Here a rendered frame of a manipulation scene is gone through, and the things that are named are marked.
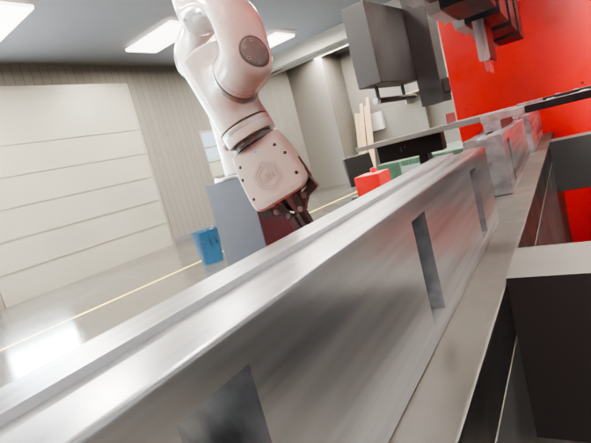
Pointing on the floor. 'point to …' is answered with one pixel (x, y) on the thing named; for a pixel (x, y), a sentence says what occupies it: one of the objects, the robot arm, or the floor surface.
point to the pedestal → (368, 182)
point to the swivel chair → (357, 166)
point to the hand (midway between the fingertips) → (304, 225)
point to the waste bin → (208, 245)
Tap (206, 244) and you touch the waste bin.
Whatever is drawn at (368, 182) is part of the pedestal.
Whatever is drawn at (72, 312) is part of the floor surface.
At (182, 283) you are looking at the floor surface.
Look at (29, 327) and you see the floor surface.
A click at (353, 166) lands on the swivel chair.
